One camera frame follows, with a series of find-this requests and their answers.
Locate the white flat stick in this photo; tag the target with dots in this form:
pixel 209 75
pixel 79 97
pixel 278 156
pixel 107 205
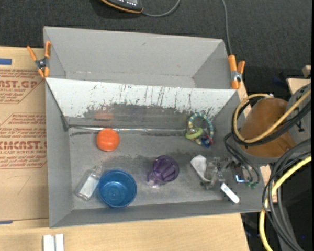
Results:
pixel 230 193

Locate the clear glass shaker bottle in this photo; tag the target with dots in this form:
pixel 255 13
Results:
pixel 87 185

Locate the blue plastic bowl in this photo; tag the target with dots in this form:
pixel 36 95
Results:
pixel 117 188

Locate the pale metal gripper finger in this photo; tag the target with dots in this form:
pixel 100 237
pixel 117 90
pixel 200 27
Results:
pixel 215 164
pixel 214 182

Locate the orange ball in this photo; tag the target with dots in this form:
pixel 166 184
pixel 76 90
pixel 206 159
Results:
pixel 107 139

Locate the clear purple plastic cup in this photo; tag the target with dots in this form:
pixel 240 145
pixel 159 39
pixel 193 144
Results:
pixel 164 170

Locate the brown cardboard board red print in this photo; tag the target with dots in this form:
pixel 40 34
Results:
pixel 18 140

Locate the grey metal bin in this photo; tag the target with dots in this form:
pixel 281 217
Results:
pixel 136 61

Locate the white crumpled packet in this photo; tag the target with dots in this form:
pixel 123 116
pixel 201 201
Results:
pixel 199 163

